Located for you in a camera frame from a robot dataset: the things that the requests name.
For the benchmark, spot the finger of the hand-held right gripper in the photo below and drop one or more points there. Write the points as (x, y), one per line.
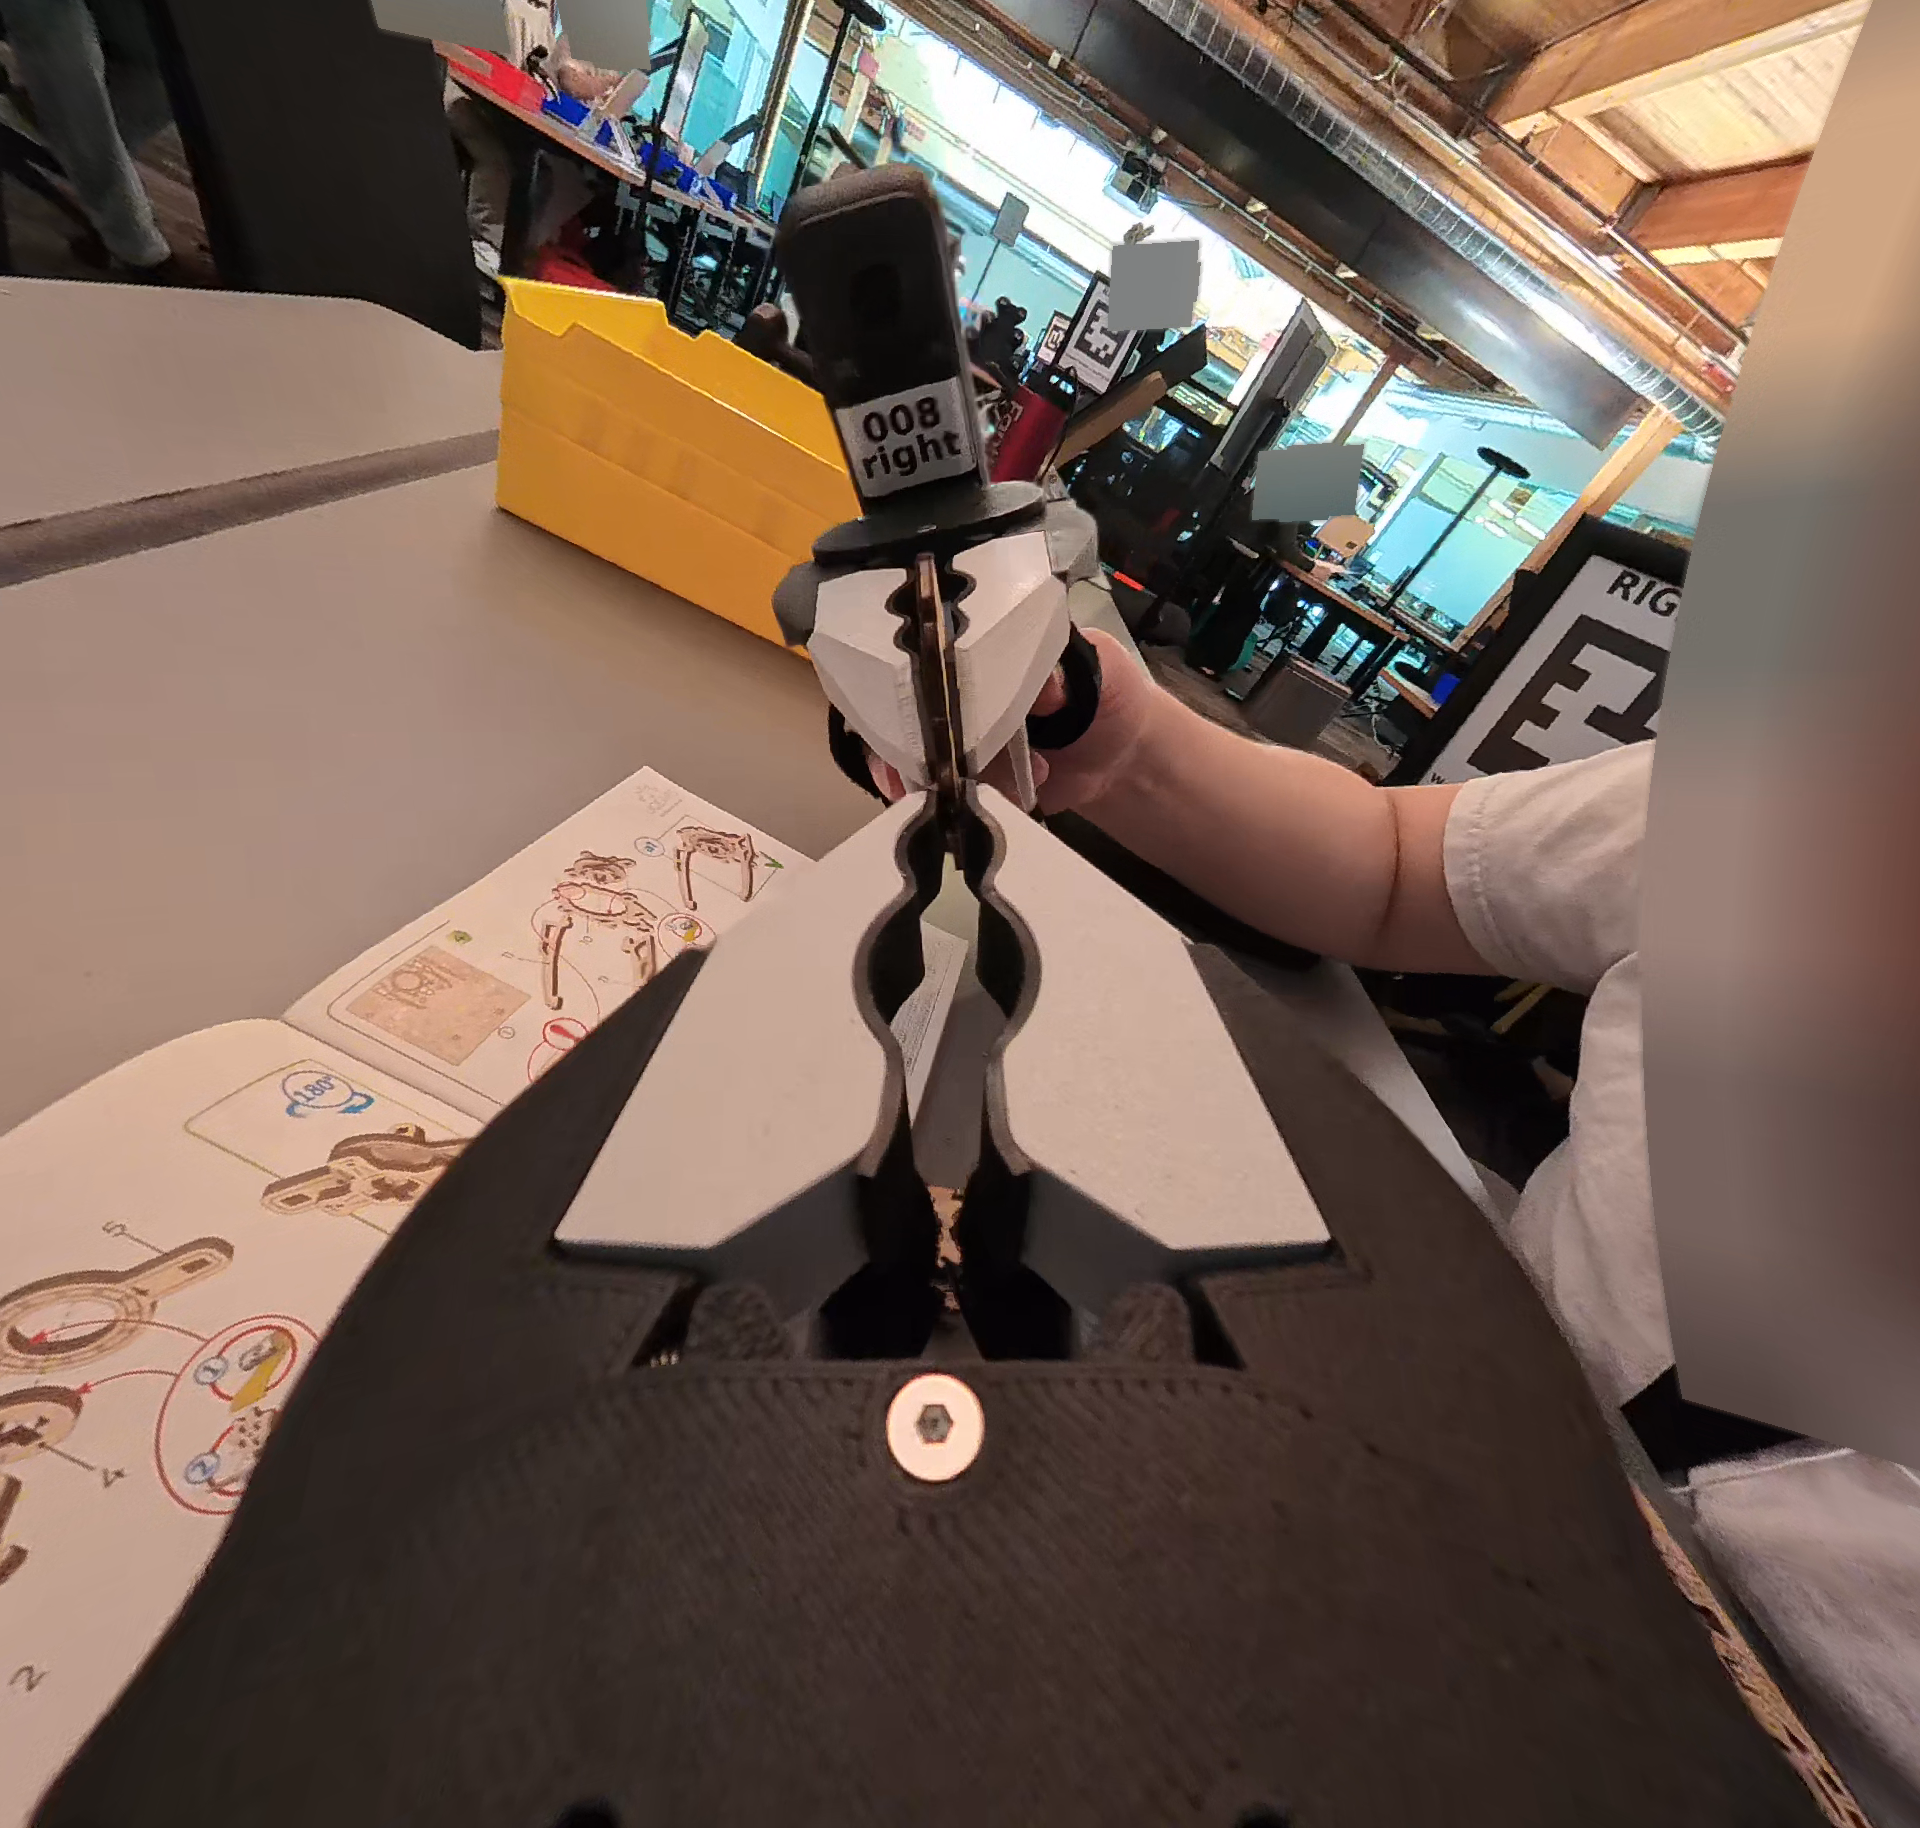
(859, 645)
(1020, 645)

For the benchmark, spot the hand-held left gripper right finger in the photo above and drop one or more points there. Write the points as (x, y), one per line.
(1153, 1067)

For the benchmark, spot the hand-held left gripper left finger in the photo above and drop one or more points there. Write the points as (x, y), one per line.
(736, 1067)

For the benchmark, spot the illustrated instruction booklet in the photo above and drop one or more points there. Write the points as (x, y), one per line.
(150, 1109)

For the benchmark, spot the person's right forearm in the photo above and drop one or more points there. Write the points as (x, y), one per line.
(1293, 870)

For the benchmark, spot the person's right hand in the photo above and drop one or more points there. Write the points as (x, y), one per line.
(1126, 735)

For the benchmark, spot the red container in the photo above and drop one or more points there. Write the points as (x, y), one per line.
(1029, 433)

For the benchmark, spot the small marker sign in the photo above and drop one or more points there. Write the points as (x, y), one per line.
(1093, 343)

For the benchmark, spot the yellow storage bin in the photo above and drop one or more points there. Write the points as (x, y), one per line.
(630, 449)

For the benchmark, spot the black floor lamp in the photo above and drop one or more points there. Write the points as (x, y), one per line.
(1501, 463)
(859, 9)

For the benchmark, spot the cluttered background workbench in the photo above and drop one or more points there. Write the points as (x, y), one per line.
(601, 136)

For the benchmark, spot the tilted display panel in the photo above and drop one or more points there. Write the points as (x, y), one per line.
(1280, 372)

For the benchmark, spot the black white marker sign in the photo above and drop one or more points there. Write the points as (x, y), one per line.
(1578, 687)

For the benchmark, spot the black partition panel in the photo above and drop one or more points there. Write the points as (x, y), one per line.
(267, 136)

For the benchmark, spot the silver ventilation duct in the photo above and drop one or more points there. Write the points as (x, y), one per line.
(1664, 391)

